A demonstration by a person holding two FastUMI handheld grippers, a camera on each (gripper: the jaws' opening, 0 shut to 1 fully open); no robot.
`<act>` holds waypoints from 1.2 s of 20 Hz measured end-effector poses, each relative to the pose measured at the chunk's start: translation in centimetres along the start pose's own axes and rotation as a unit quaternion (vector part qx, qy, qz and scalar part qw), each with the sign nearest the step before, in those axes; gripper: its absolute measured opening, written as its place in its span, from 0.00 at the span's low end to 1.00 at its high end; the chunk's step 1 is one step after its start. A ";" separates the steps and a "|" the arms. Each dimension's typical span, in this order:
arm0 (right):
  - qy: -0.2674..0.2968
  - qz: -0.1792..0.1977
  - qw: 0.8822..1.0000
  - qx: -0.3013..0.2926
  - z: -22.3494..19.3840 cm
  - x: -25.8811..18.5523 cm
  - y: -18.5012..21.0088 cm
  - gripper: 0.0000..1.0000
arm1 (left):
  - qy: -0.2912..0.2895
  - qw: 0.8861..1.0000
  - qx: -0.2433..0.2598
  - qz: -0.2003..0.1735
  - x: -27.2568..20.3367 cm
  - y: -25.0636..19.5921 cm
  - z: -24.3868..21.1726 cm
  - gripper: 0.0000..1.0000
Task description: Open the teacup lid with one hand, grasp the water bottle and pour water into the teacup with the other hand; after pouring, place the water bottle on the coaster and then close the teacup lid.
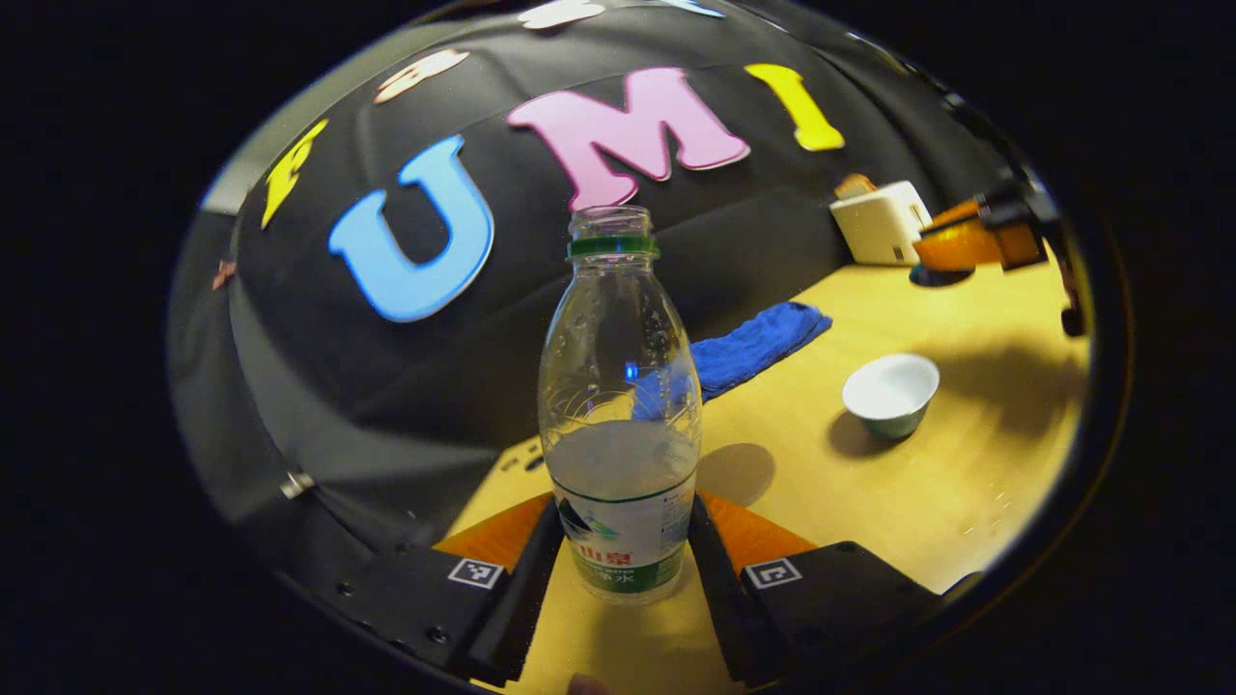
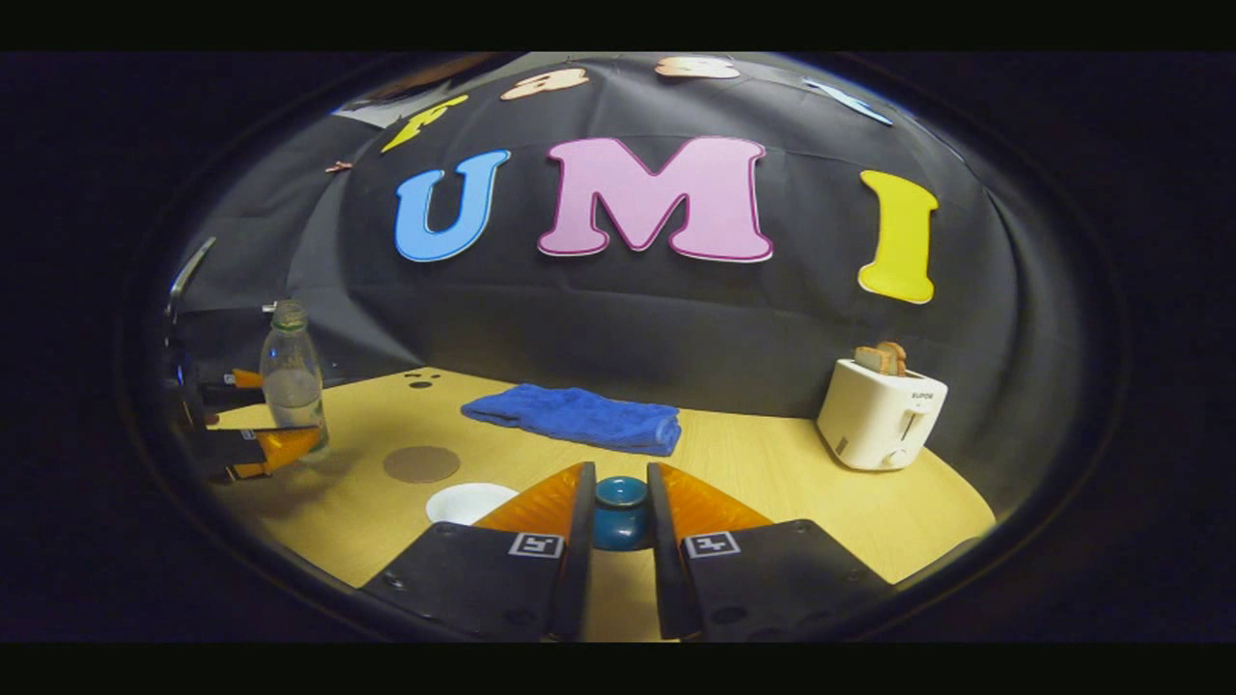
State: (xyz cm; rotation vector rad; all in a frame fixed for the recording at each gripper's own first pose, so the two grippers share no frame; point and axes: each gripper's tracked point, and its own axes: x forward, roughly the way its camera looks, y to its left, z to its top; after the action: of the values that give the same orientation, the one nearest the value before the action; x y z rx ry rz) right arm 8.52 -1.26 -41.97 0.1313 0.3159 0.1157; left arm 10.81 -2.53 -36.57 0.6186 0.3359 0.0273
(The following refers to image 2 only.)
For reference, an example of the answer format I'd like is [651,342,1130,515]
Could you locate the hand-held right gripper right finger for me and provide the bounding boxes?
[647,461,894,643]

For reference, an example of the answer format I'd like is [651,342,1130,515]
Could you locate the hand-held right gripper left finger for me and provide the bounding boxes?
[359,461,598,643]

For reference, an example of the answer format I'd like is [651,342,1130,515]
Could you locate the clear plastic water bottle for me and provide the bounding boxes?
[260,299,331,462]

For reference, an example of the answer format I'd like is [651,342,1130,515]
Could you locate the dark blue teacup lid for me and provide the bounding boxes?
[591,476,653,552]

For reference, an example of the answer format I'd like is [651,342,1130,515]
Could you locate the white teacup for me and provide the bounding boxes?
[426,483,520,527]

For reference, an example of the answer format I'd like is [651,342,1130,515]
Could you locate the round brown coaster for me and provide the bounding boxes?
[383,445,462,485]

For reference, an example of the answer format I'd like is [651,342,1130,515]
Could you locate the blue folded towel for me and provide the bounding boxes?
[461,383,683,458]

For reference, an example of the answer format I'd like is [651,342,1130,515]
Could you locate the black backdrop cloth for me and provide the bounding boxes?
[169,53,1063,513]

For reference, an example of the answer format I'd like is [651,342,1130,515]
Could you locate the white toaster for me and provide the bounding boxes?
[817,358,949,472]

